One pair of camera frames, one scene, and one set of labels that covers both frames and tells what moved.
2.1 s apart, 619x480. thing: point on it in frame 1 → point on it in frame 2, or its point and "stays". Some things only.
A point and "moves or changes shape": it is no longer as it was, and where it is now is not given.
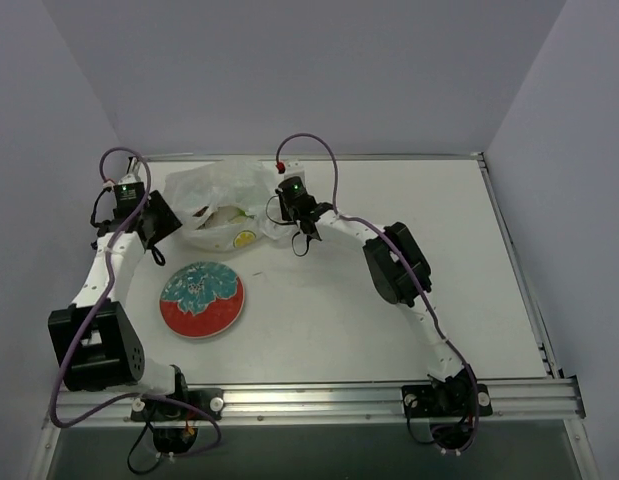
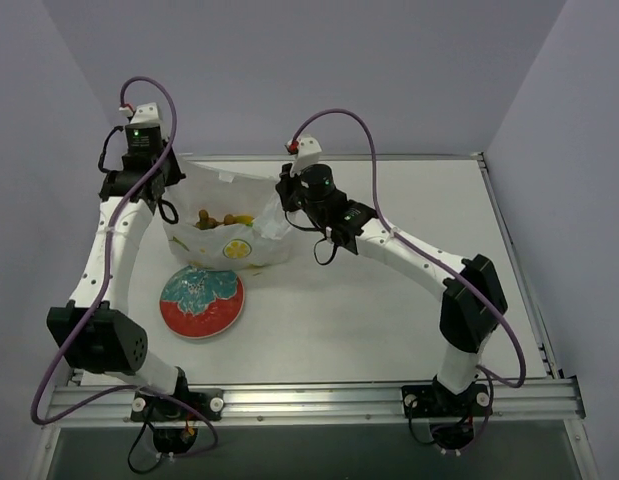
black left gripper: (162, 220) → (165, 173)
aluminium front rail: (513, 403) stays
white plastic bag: (225, 204) moves or changes shape
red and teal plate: (202, 299) stays
